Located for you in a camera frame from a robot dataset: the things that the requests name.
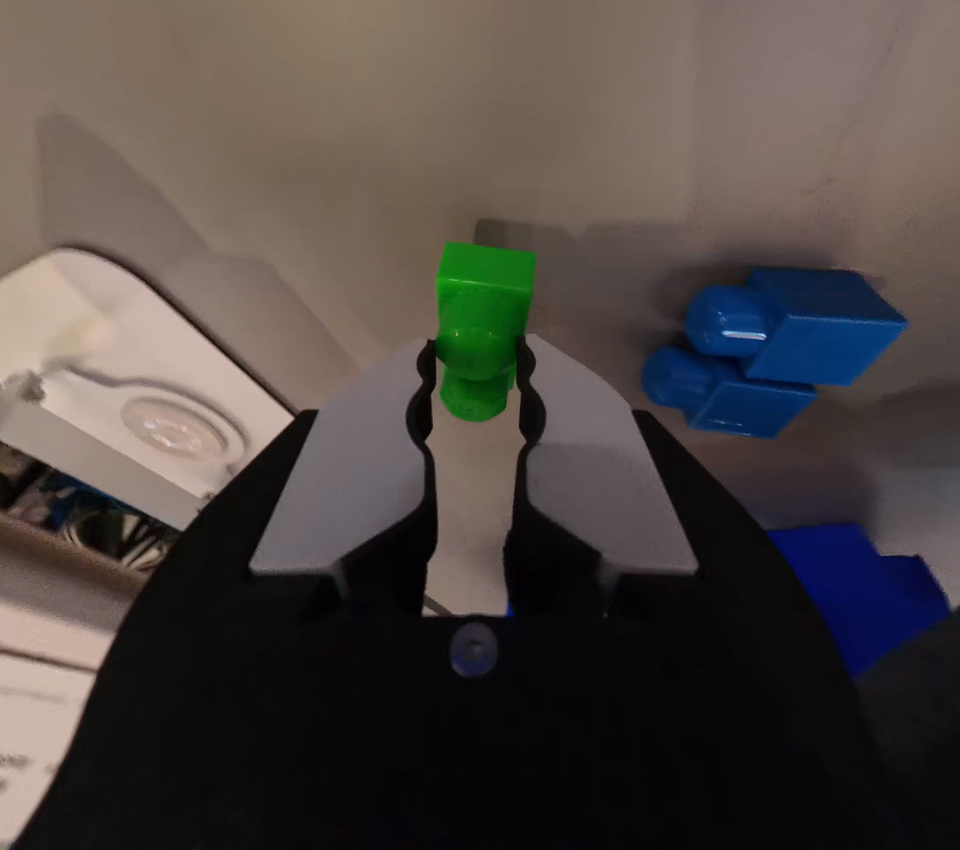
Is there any white document stand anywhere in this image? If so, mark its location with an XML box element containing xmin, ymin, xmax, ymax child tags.
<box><xmin>0</xmin><ymin>248</ymin><xmax>299</xmax><ymax>838</ymax></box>

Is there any green two-stud building block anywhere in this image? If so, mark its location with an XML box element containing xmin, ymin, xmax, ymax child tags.
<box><xmin>433</xmin><ymin>240</ymin><xmax>538</xmax><ymax>425</ymax></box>

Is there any black white striped bag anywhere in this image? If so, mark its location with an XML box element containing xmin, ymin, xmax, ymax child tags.
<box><xmin>0</xmin><ymin>445</ymin><xmax>179</xmax><ymax>575</ymax></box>

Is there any blue one-stud building block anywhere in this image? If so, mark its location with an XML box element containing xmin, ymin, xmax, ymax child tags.
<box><xmin>639</xmin><ymin>346</ymin><xmax>819</xmax><ymax>441</ymax></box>
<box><xmin>684</xmin><ymin>267</ymin><xmax>910</xmax><ymax>388</ymax></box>

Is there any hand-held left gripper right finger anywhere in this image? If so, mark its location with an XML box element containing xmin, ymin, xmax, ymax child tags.
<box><xmin>502</xmin><ymin>334</ymin><xmax>702</xmax><ymax>619</ymax></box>

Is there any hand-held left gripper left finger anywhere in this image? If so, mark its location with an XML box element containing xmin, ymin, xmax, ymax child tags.
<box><xmin>249</xmin><ymin>338</ymin><xmax>440</xmax><ymax>619</ymax></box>

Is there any blue plastic bin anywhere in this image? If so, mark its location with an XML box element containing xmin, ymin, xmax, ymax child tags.
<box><xmin>765</xmin><ymin>522</ymin><xmax>951</xmax><ymax>680</ymax></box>

